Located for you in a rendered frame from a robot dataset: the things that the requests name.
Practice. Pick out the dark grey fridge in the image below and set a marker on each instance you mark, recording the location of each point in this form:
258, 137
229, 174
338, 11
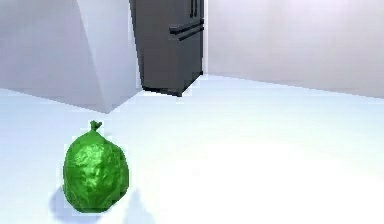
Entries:
160, 50

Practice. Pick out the green tied rubbish bag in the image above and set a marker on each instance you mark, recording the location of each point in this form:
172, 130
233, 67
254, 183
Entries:
95, 173

